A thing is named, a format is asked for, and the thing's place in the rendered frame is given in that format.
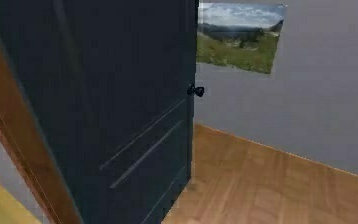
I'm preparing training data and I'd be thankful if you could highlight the brown wooden door frame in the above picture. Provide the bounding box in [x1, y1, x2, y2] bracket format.
[0, 23, 83, 224]

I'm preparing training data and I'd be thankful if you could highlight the dark blue room door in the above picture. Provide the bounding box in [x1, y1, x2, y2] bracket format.
[0, 0, 200, 224]

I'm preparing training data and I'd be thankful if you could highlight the black door handle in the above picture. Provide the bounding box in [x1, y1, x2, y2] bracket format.
[186, 83, 206, 98]

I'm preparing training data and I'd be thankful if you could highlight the landscape wall picture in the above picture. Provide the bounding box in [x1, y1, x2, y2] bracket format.
[195, 2, 287, 75]

